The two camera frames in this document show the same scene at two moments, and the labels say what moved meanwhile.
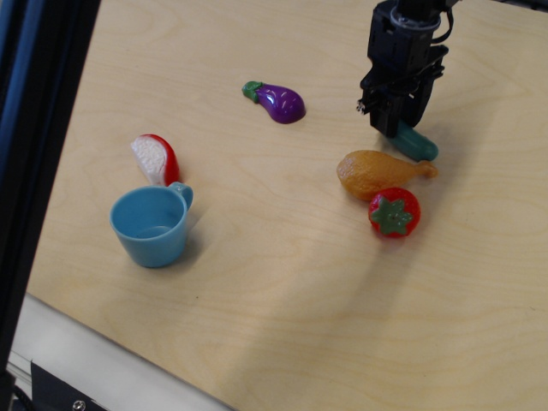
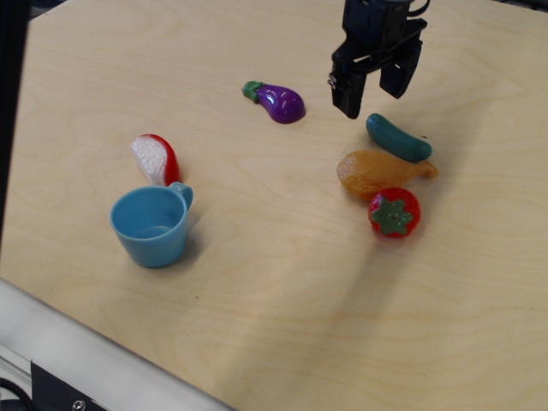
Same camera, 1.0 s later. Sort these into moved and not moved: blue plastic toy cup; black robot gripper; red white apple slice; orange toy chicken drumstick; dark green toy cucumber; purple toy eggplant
Moved: dark green toy cucumber; black robot gripper
Not moved: orange toy chicken drumstick; red white apple slice; purple toy eggplant; blue plastic toy cup
